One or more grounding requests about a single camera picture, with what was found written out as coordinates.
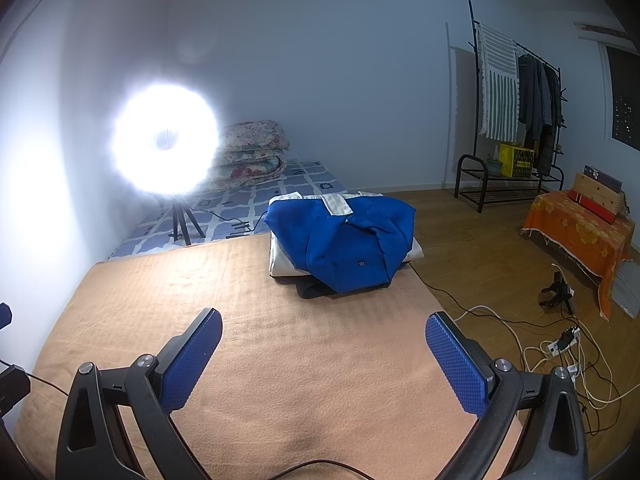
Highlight black clothes rack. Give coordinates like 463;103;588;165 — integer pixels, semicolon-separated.
453;0;569;214

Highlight dark hanging clothes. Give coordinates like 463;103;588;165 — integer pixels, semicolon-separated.
517;53;564;176

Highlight floral quilt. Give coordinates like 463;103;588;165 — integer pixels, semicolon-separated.
210;147;289;169
207;156;289;191
217;119;292;154

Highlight black floor cable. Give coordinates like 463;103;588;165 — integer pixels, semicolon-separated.
409;264;602;437

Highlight spare black gripper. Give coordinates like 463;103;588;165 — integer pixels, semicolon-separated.
538;270;577;315

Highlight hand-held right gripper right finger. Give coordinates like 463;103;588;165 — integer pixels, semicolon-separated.
425;311;589;480

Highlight tan blanket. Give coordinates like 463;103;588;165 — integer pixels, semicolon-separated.
12;232;527;480

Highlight yellow box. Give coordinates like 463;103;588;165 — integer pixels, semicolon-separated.
498;142;536;179

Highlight black tripod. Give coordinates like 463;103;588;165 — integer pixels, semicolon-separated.
167;192;206;247

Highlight dark garment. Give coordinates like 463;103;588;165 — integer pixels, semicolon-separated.
292;273;394;302

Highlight dark purple box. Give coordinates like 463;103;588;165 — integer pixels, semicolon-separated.
582;163;626;194

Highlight white power strip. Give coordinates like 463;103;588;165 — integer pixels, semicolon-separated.
542;327;584;359

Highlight grey woven cloth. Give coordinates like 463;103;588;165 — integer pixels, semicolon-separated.
610;254;640;319

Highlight orange box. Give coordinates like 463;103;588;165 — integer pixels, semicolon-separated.
520;189;637;322

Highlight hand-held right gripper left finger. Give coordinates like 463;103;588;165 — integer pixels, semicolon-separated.
56;307;224;480

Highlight red box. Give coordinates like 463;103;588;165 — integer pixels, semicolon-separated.
567;189;619;225

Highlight patterned blue floor mat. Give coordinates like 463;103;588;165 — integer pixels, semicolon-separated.
107;159;362;262

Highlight white and blue jacket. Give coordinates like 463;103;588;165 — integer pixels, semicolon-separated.
264;191;425;295

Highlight striped white towel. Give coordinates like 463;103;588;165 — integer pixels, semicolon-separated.
474;22;521;142

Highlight black ring light cable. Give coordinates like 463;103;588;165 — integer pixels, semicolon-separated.
199;209;272;235

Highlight white extension cable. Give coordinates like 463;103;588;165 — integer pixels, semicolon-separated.
449;262;627;412

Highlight tan box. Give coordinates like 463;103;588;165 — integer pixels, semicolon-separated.
570;172;629;221

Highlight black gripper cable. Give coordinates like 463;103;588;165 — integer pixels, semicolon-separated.
22;371;77;392
269;461;367;480

